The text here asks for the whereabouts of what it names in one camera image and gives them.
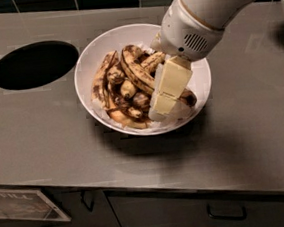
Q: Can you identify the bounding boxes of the left curved spotted banana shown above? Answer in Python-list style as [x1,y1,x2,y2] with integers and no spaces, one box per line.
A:
[91,51,119,109]

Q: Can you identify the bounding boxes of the framed label sign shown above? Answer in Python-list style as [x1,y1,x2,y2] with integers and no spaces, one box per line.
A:
[0,188,72,222]

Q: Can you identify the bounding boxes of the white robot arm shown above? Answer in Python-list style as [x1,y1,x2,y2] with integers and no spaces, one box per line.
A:
[148,0,256,121]

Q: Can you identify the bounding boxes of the right short spotted banana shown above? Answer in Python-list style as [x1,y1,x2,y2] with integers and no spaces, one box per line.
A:
[179,89,197,107]

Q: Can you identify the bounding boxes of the white paper bowl liner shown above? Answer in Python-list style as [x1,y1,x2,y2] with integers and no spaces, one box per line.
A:
[86,39,202,138]

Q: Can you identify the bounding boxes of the grey cabinet drawer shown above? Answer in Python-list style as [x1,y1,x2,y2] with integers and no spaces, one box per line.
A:
[107,191,284,227]

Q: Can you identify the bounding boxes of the bottom curved yellow banana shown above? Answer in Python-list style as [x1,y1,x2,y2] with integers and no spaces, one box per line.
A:
[107,89,151,130]

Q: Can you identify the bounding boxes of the spotted banana with stem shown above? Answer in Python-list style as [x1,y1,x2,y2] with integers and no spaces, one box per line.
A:
[141,51,166,74]

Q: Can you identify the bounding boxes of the round black counter hole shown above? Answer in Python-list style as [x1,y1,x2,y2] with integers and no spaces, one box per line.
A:
[0,40,79,91]

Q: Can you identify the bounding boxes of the long spotted top banana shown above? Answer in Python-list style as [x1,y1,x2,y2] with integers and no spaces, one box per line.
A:
[121,44,154,95]

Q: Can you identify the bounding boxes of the small dark banana left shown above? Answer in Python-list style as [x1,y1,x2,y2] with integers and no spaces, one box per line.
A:
[107,62,125,85]

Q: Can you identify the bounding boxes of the small yellow middle banana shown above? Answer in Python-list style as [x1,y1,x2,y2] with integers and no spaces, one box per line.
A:
[120,79,138,100]

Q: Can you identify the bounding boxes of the black cabinet door handle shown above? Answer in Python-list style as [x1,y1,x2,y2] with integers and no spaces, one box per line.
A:
[80,190,95,212]

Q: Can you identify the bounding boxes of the white ceramic bowl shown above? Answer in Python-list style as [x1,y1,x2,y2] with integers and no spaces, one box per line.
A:
[74,23,212,136]

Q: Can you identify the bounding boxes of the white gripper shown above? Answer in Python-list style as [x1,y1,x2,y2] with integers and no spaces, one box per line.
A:
[148,0,224,122]

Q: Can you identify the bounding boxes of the black drawer handle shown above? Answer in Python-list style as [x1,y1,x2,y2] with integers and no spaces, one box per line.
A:
[206,203,247,221]

